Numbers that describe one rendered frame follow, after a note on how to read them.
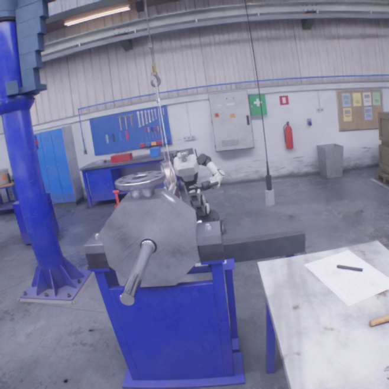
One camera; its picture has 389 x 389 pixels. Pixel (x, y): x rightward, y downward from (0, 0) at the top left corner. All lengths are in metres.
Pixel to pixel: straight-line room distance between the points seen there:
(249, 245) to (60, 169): 5.69
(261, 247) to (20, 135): 2.48
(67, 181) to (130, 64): 2.95
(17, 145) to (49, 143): 3.92
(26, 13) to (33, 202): 1.96
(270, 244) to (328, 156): 4.72
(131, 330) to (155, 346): 0.19
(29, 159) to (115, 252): 1.91
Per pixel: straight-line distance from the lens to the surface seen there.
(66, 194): 7.21
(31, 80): 3.27
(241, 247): 1.98
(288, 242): 2.03
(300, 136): 6.92
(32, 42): 3.33
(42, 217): 3.39
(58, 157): 7.10
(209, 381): 2.20
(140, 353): 2.09
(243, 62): 6.78
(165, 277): 1.64
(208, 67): 6.72
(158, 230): 1.52
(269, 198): 2.43
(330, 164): 6.63
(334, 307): 1.37
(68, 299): 3.41
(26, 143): 3.29
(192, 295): 1.72
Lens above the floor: 1.72
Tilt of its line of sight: 14 degrees down
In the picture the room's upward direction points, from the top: 8 degrees counter-clockwise
